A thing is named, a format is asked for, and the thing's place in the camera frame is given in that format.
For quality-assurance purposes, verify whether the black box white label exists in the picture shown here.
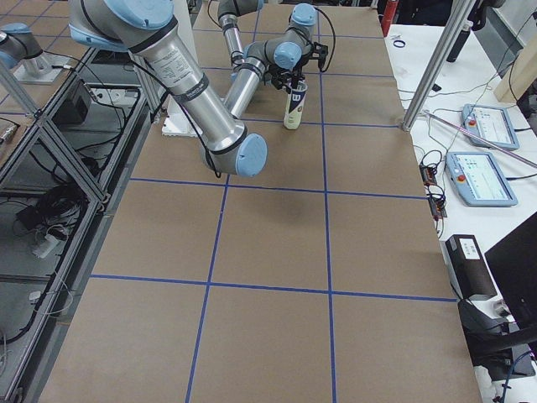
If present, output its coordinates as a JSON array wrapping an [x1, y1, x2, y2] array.
[[445, 234, 498, 301]]

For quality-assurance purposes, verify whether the aluminium frame post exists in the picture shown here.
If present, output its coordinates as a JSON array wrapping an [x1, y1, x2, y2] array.
[[401, 0, 475, 132]]

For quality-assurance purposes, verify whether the black computer monitor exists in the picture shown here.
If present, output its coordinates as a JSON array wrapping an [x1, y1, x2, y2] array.
[[485, 213, 536, 327]]

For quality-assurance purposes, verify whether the red cylinder tube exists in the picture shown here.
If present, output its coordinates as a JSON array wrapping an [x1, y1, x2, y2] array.
[[381, 0, 399, 37]]

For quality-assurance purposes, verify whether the small electronics board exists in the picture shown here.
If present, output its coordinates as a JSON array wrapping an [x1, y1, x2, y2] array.
[[419, 165, 437, 186]]

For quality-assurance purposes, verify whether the white blue tennis ball can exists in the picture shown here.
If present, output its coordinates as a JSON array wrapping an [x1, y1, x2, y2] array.
[[283, 80, 308, 130]]

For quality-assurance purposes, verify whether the blue teach pendant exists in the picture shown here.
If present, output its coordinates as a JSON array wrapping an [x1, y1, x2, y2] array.
[[446, 151, 518, 207], [461, 104, 519, 150]]

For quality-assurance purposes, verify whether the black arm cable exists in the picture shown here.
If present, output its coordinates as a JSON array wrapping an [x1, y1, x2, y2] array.
[[310, 5, 337, 73]]

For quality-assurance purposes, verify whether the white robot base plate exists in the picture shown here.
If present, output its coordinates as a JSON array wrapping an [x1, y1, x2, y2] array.
[[162, 96, 202, 137]]

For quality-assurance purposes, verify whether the blue teach pendant far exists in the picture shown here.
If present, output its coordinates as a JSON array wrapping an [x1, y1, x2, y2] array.
[[461, 104, 519, 150]]

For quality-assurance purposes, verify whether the blue tape roll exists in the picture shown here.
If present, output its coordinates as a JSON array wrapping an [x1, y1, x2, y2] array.
[[393, 39, 406, 49]]

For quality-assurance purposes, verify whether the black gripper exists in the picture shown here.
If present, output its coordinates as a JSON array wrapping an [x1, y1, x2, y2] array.
[[268, 64, 305, 91], [300, 42, 328, 70]]

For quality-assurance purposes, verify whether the blue teach pendant near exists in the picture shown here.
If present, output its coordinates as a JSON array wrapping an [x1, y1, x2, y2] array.
[[446, 151, 518, 207]]

